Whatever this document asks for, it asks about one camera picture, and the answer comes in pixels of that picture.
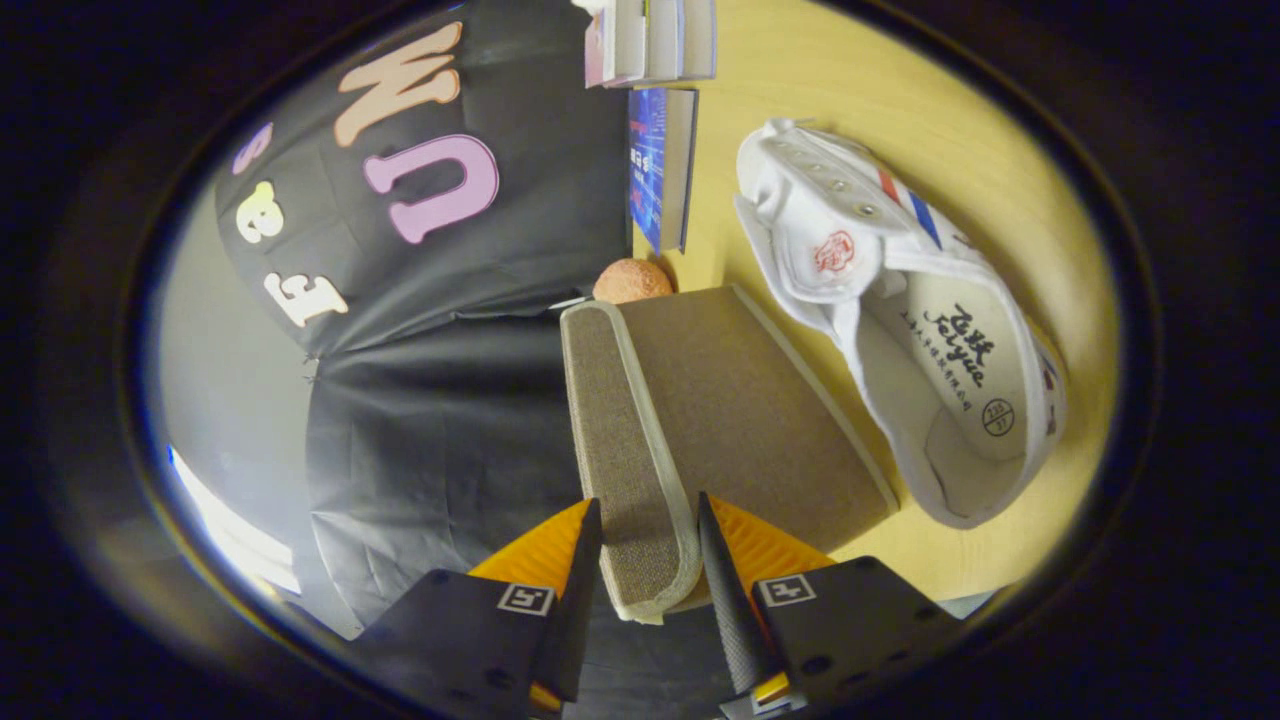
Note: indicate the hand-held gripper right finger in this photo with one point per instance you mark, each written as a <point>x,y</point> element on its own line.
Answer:
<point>730,620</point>

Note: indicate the white canvas shoe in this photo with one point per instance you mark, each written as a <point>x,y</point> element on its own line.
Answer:
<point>830,200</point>

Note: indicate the pale blue cover book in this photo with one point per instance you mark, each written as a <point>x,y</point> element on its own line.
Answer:
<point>700,35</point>

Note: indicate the brown fabric storage box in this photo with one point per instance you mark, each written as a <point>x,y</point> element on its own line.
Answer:
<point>740,400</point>

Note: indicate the pink cover book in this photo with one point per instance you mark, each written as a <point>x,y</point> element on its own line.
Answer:
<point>620,40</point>

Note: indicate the black backdrop cloth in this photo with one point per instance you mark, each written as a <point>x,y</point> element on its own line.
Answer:
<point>450,420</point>

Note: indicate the orange sponge ball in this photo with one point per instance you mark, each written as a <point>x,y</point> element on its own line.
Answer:
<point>632,281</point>

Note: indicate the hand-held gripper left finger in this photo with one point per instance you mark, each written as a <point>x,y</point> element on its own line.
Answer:
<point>580,620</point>

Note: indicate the white green-edged book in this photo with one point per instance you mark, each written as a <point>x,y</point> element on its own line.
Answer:
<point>665,35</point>

